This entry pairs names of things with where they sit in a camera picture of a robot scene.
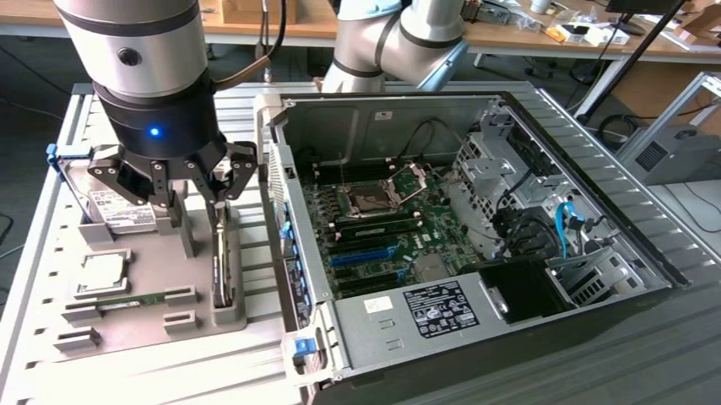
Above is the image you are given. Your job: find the grey power supply unit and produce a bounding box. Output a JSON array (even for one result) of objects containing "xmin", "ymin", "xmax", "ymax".
[{"xmin": 328, "ymin": 273, "xmax": 511, "ymax": 372}]

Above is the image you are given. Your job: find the wooden desk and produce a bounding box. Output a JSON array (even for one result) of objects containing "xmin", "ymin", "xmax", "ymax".
[
  {"xmin": 466, "ymin": 0, "xmax": 721, "ymax": 126},
  {"xmin": 0, "ymin": 0, "xmax": 339, "ymax": 84}
]

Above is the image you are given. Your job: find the green motherboard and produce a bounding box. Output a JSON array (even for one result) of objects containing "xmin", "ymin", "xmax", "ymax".
[{"xmin": 298, "ymin": 159, "xmax": 479, "ymax": 300}]

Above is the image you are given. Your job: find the green RAM stick with label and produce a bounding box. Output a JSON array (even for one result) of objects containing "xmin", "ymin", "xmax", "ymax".
[{"xmin": 72, "ymin": 294, "xmax": 170, "ymax": 311}]

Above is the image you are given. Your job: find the black expansion slot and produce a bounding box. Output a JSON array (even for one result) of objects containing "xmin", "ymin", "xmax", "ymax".
[
  {"xmin": 335, "ymin": 269, "xmax": 399, "ymax": 286},
  {"xmin": 338, "ymin": 280, "xmax": 403, "ymax": 297},
  {"xmin": 327, "ymin": 239, "xmax": 393, "ymax": 257}
]

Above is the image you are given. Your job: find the silver CPU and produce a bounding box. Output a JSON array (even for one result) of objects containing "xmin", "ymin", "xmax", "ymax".
[{"xmin": 77, "ymin": 255, "xmax": 128, "ymax": 292}]

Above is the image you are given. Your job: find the blue wire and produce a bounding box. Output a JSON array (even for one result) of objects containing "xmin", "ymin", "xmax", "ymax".
[{"xmin": 554, "ymin": 202, "xmax": 585, "ymax": 259}]

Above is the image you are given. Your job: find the grey machine box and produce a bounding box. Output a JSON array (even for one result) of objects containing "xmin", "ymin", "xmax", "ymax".
[{"xmin": 617, "ymin": 124, "xmax": 721, "ymax": 186}]

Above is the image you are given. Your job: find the hard disk with blue caddy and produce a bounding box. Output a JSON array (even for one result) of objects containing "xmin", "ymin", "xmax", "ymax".
[{"xmin": 45, "ymin": 143, "xmax": 163, "ymax": 235}]

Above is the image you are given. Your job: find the dark green RAM stick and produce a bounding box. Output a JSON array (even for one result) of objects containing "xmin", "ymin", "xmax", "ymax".
[{"xmin": 337, "ymin": 224, "xmax": 422, "ymax": 242}]

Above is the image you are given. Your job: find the metal socket cover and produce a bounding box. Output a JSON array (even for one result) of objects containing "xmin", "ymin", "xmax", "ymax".
[{"xmin": 382, "ymin": 162, "xmax": 441, "ymax": 199}]

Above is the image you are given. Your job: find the silver chipset heatsink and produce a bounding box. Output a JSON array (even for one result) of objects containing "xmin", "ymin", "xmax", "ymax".
[{"xmin": 414, "ymin": 255, "xmax": 450, "ymax": 282}]

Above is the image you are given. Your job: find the graphics card with metal bracket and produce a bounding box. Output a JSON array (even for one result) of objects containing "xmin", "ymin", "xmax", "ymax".
[{"xmin": 207, "ymin": 197, "xmax": 242, "ymax": 308}]

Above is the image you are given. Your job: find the black plastic shroud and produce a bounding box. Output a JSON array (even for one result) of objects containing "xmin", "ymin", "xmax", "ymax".
[{"xmin": 478, "ymin": 256, "xmax": 575, "ymax": 326}]

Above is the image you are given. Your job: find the black stand pole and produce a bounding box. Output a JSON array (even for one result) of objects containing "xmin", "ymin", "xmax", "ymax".
[{"xmin": 573, "ymin": 0, "xmax": 689, "ymax": 126}]

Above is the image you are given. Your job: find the aluminium profile frame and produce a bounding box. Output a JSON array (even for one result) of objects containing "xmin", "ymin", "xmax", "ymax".
[{"xmin": 646, "ymin": 69, "xmax": 721, "ymax": 143}]

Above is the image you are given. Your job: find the grey metal device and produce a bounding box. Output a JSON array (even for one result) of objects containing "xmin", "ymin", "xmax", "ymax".
[{"xmin": 475, "ymin": 0, "xmax": 514, "ymax": 24}]

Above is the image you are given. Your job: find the black wire bundle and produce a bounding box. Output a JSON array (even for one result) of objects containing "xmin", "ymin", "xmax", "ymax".
[{"xmin": 493, "ymin": 185, "xmax": 565, "ymax": 259}]

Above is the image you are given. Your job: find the open black PC case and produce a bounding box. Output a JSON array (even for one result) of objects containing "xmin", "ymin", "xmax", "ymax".
[{"xmin": 252, "ymin": 82, "xmax": 693, "ymax": 405}]

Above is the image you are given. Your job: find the metal disk bay cage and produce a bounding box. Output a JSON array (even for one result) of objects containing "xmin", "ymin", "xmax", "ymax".
[{"xmin": 450, "ymin": 126, "xmax": 542, "ymax": 254}]

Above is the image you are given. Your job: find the orange white small box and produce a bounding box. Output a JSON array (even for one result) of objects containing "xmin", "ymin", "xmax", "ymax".
[{"xmin": 546, "ymin": 23, "xmax": 590, "ymax": 46}]

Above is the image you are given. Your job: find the grey plastic parts rack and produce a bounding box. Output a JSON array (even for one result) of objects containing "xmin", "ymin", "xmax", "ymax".
[{"xmin": 47, "ymin": 179, "xmax": 248, "ymax": 364}]

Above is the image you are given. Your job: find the thin cable with silver plug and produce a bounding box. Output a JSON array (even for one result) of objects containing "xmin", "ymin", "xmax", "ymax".
[{"xmin": 256, "ymin": 0, "xmax": 276, "ymax": 84}]

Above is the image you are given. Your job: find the blue case latch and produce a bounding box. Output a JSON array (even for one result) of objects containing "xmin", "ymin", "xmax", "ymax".
[{"xmin": 287, "ymin": 337, "xmax": 314, "ymax": 359}]

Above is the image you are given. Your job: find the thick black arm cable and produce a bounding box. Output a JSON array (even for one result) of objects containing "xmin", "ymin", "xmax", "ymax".
[{"xmin": 212, "ymin": 0, "xmax": 290, "ymax": 92}]

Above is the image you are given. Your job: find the slotted metal disk bay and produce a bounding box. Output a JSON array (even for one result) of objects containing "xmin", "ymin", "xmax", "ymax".
[{"xmin": 545, "ymin": 246, "xmax": 637, "ymax": 309}]

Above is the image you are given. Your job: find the black coiled cable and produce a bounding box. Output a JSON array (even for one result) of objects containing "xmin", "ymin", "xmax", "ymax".
[{"xmin": 596, "ymin": 113, "xmax": 644, "ymax": 149}]

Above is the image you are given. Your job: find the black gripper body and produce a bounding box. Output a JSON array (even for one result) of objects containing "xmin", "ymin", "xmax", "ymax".
[{"xmin": 91, "ymin": 78, "xmax": 227, "ymax": 165}]

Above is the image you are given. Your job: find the brown cardboard box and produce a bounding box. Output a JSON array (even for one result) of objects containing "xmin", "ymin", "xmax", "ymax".
[{"xmin": 678, "ymin": 0, "xmax": 721, "ymax": 54}]

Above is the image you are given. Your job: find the CPU socket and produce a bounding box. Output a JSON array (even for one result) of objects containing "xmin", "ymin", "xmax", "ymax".
[{"xmin": 341, "ymin": 183, "xmax": 395, "ymax": 219}]

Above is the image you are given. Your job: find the black monitor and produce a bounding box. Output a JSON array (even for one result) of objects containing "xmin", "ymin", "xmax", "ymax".
[{"xmin": 602, "ymin": 0, "xmax": 686, "ymax": 37}]

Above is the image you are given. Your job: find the brown wooden box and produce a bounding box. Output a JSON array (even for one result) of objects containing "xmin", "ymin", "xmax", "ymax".
[{"xmin": 218, "ymin": 0, "xmax": 299, "ymax": 24}]

